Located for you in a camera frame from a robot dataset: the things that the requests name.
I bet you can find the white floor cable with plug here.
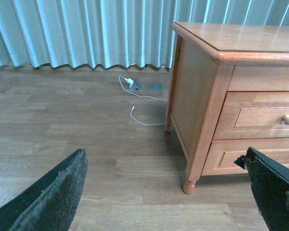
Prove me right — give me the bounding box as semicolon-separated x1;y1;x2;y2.
118;76;168;127

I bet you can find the pale green pleated curtain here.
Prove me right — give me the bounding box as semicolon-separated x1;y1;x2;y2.
0;0;289;68

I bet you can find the wooden drawer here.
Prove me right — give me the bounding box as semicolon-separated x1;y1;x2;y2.
213;92;289;140
201;138;289;176

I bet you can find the floor power socket box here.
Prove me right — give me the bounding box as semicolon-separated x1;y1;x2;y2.
125;78;142;90

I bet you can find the light wooden nightstand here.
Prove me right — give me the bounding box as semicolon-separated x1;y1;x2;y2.
165;22;289;194

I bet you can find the grey floor socket cover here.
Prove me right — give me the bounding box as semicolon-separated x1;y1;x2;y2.
146;83;164;91

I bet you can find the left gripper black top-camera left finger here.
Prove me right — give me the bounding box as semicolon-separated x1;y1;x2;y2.
0;149;88;231

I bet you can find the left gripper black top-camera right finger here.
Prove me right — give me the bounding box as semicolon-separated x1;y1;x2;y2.
234;147;289;231

